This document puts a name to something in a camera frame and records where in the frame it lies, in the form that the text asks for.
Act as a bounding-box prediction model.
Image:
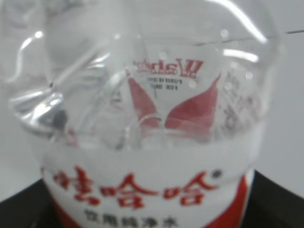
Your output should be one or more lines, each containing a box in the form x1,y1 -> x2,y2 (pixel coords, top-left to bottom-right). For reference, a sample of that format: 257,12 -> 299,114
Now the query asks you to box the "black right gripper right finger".
244,171 -> 304,228

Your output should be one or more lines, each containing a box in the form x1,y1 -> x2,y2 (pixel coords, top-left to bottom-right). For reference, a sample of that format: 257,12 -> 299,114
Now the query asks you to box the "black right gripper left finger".
0,180 -> 59,228

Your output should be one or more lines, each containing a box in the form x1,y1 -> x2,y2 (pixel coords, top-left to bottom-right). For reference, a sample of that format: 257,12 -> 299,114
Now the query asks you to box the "clear Wahaha water bottle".
0,0 -> 281,228

